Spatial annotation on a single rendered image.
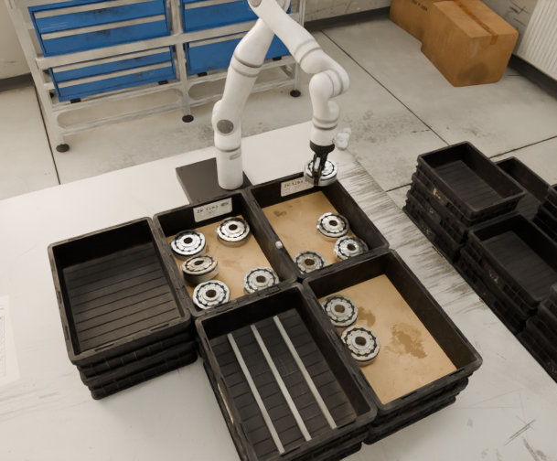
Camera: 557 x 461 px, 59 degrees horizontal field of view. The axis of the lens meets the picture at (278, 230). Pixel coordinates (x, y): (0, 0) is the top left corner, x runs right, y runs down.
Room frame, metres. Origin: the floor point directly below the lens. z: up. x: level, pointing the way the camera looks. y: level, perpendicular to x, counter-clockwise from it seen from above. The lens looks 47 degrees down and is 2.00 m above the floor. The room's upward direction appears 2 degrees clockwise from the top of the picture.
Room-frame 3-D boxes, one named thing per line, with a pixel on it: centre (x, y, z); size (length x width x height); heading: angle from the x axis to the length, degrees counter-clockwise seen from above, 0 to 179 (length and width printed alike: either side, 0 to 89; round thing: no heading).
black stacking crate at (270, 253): (0.92, 0.16, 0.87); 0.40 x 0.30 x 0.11; 27
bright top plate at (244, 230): (1.05, 0.14, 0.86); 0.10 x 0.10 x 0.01
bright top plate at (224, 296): (0.80, 0.18, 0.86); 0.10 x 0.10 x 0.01
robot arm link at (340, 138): (1.15, -0.14, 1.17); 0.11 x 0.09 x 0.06; 75
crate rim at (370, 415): (0.56, -0.02, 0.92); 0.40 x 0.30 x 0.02; 27
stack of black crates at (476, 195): (1.69, -0.84, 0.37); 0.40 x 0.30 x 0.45; 27
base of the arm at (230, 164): (1.39, 0.19, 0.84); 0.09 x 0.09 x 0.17; 16
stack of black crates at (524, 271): (1.34, -1.03, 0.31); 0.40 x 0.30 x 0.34; 27
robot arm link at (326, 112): (1.15, -0.11, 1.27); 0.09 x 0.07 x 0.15; 127
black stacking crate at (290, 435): (0.56, -0.02, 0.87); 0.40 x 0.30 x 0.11; 27
